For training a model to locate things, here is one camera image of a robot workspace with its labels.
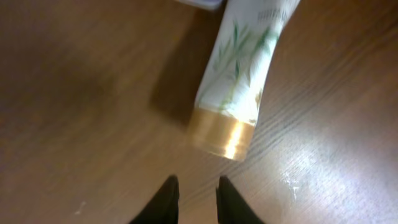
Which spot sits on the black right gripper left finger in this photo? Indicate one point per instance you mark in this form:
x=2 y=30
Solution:
x=163 y=206

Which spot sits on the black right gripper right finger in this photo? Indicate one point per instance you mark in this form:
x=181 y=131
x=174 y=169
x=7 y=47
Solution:
x=231 y=207

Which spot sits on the cream tube gold cap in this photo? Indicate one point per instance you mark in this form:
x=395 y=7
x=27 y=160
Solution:
x=228 y=100

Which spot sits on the red purple pad package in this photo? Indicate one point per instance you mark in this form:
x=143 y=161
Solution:
x=203 y=4

